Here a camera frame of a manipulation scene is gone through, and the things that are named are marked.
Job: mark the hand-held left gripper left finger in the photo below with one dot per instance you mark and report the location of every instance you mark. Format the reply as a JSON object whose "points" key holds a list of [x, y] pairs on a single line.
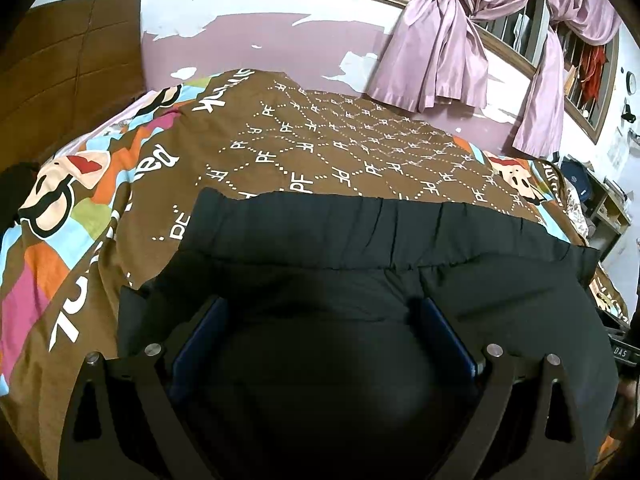
{"points": [[200, 345]]}

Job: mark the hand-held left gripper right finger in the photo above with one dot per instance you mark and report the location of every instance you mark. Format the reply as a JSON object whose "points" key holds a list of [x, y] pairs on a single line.
{"points": [[445, 340]]}

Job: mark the black pants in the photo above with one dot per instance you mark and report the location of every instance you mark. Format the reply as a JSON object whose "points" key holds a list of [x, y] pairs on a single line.
{"points": [[325, 260]]}

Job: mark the wooden shelf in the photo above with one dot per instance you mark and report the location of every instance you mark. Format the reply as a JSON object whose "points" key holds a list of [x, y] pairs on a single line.
{"points": [[607, 210]]}

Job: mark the dark blue cap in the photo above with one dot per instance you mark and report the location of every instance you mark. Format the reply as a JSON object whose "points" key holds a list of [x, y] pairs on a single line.
{"points": [[576, 177]]}

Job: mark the brown printed bedsheet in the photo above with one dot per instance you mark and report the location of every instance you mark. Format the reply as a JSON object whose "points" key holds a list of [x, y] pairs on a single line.
{"points": [[350, 150]]}

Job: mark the red hanging cloth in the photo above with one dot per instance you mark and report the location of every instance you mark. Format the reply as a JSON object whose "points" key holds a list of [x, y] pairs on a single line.
{"points": [[594, 72]]}

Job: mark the pink curtain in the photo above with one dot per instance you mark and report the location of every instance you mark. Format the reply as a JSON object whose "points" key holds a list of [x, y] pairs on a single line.
{"points": [[550, 75], [440, 45]]}

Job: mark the wooden barred window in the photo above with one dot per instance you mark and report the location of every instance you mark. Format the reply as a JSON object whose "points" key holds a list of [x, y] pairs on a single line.
{"points": [[515, 55]]}

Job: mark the wooden headboard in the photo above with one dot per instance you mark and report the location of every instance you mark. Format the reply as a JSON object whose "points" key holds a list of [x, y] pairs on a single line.
{"points": [[60, 70]]}

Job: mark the round wall clock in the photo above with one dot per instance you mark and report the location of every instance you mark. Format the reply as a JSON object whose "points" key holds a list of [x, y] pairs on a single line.
{"points": [[632, 81]]}

